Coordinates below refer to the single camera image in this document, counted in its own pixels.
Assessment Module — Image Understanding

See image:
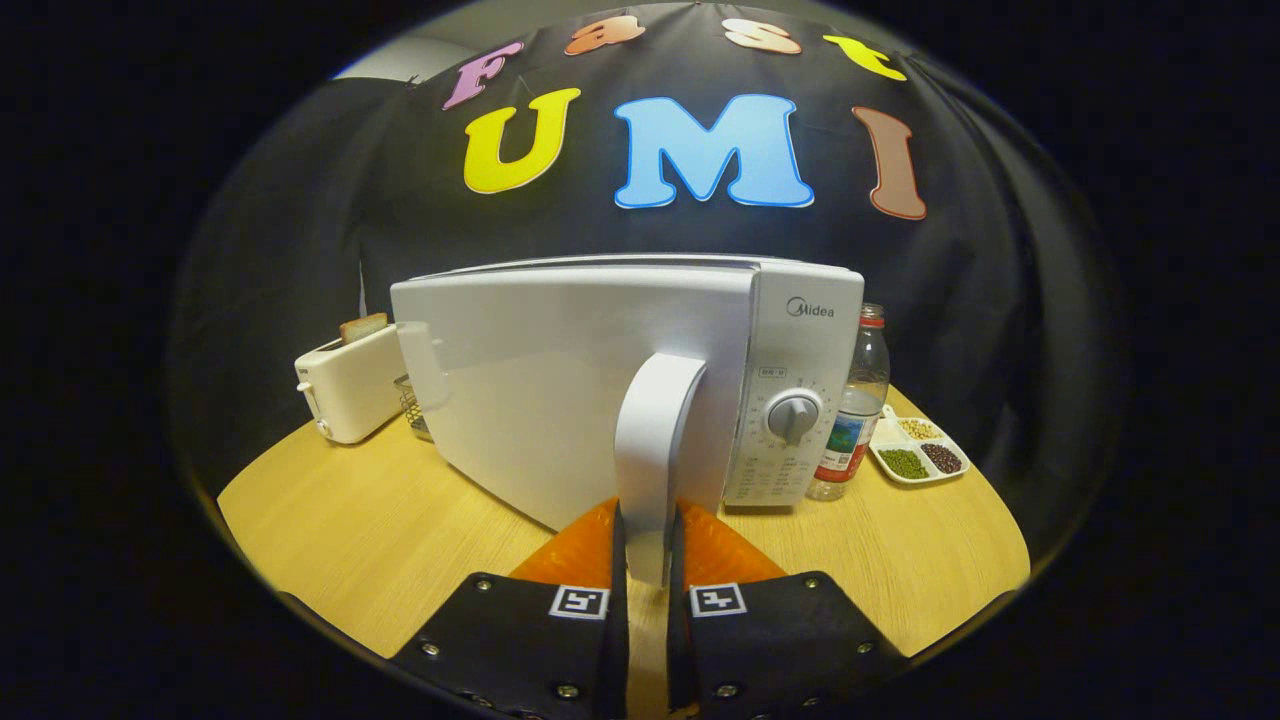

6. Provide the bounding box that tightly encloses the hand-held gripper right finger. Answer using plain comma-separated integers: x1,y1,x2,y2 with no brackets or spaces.
668,500,913,720

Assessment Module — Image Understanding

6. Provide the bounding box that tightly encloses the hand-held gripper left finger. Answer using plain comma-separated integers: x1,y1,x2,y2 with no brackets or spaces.
388,497,631,720

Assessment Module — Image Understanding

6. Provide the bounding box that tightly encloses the white microwave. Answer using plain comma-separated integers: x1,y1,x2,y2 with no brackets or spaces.
390,253,866,586

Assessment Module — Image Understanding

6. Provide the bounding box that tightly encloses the clear plastic water bottle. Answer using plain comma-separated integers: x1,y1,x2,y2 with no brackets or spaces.
806,303,891,502

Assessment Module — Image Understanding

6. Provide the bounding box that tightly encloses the white divided bean dish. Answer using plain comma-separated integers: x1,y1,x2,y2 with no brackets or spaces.
868,405,971,486

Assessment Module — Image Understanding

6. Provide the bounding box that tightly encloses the cream toaster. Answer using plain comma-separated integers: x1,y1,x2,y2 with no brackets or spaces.
294,322,406,445

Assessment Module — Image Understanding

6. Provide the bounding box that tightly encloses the black backdrop cloth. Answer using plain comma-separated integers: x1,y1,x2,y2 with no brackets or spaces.
165,0,1131,561

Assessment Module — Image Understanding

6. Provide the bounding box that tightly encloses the small wire basket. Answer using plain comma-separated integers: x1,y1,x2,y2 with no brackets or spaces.
394,375,436,443

